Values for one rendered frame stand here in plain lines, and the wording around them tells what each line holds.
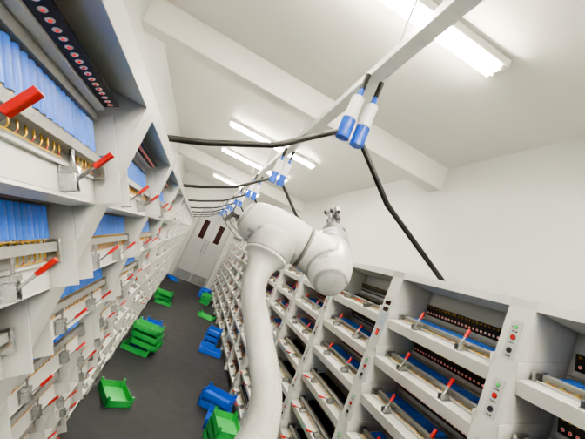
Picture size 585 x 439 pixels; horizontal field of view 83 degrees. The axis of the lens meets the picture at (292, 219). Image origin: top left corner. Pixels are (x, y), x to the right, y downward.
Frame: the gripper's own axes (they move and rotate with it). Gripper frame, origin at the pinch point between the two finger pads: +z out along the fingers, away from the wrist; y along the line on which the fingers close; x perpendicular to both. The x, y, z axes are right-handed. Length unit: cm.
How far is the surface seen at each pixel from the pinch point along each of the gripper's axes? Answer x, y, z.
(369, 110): -20, 22, 52
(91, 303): 87, -4, -20
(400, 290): -14, -69, 47
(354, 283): 16, -97, 104
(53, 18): 18, 56, -60
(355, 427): 22, -115, 9
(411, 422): -6, -97, -4
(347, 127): -9.2, 19.2, 43.6
